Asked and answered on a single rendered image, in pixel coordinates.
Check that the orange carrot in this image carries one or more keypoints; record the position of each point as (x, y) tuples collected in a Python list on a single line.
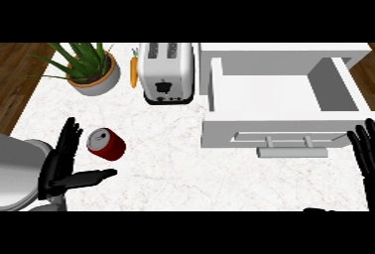
[(133, 71)]

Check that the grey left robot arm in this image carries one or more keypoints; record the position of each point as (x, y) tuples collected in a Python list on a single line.
[(23, 175)]

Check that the green potted plant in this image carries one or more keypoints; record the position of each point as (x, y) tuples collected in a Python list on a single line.
[(88, 67)]

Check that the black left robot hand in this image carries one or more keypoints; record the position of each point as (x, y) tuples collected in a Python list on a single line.
[(58, 165)]

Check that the white toaster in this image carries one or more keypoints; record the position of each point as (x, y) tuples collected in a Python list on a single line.
[(166, 73)]

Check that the red can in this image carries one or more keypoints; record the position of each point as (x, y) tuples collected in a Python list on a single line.
[(107, 144)]

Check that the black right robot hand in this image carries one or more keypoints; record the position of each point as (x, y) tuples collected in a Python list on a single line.
[(365, 155)]

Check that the white open drawer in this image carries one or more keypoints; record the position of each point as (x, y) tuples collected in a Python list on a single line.
[(282, 105)]

